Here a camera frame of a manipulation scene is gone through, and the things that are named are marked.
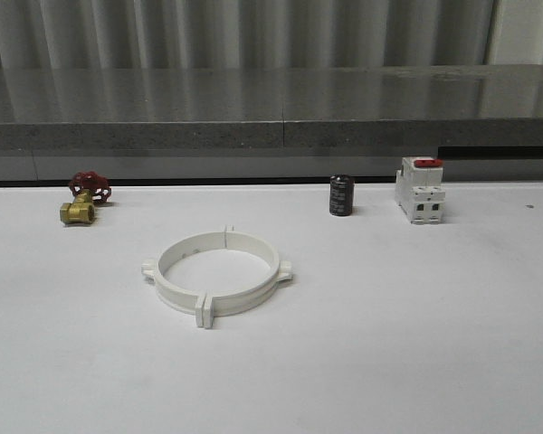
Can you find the white half-ring pipe clamp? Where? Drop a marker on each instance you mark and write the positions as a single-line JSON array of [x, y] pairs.
[[235, 301]]

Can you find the black cylindrical capacitor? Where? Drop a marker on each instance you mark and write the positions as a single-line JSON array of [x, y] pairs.
[[341, 195]]

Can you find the brass valve red handwheel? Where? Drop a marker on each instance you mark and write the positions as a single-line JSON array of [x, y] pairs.
[[88, 189]]

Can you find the grey stone countertop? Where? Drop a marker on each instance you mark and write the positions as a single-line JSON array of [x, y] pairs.
[[138, 125]]

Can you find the grey pleated curtain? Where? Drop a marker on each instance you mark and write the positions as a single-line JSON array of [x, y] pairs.
[[242, 34]]

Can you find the white circuit breaker red switch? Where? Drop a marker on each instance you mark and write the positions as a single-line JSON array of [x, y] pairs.
[[418, 189]]

